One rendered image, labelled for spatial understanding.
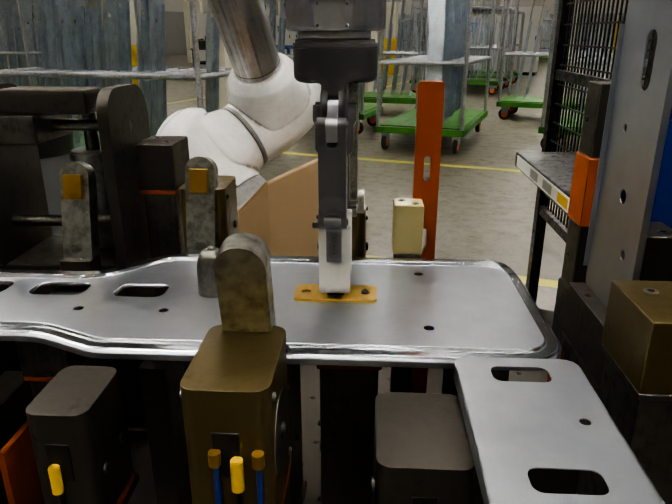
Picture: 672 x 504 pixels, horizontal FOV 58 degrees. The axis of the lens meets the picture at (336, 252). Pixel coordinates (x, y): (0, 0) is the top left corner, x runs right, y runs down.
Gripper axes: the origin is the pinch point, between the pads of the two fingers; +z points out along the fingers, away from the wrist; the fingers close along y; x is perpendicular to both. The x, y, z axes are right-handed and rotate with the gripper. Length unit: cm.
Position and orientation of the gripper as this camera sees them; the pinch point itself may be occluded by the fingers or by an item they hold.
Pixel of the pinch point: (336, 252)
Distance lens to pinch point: 60.0
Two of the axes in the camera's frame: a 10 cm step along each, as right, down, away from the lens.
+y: -0.5, 3.4, -9.4
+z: 0.0, 9.4, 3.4
